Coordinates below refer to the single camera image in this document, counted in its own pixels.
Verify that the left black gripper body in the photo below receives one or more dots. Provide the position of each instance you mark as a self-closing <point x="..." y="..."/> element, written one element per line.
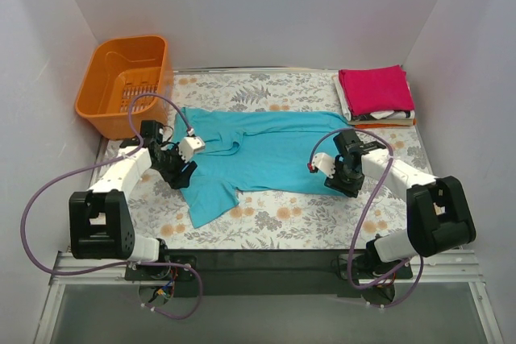
<point x="177" y="171"/>

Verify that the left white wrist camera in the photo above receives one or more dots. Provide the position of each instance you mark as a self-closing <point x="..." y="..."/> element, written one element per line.
<point x="190" y="146"/>

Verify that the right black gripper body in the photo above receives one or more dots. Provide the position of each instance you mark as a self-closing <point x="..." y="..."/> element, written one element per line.
<point x="344" y="184"/>

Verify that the aluminium frame rail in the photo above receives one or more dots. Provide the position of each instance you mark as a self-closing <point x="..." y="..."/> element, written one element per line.
<point x="456" y="266"/>

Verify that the folded magenta t-shirt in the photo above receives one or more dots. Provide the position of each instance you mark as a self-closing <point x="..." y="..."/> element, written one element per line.
<point x="379" y="89"/>

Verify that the orange plastic basket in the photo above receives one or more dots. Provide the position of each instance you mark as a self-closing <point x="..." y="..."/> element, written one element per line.
<point x="119" y="71"/>

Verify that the teal t-shirt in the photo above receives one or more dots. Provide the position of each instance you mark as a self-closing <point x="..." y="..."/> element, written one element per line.
<point x="253" y="152"/>

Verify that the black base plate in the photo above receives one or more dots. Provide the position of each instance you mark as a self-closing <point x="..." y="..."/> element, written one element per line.
<point x="262" y="272"/>

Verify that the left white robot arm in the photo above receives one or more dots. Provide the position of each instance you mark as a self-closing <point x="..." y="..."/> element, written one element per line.
<point x="101" y="226"/>

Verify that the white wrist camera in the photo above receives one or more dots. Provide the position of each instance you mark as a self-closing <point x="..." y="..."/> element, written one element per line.
<point x="322" y="162"/>
<point x="190" y="146"/>

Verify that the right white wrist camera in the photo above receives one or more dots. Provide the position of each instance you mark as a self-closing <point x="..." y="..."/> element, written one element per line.
<point x="322" y="162"/>

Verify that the floral table mat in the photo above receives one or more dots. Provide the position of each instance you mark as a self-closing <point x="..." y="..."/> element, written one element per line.
<point x="270" y="219"/>

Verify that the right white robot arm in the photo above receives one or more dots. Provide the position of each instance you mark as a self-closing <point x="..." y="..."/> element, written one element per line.
<point x="438" y="217"/>

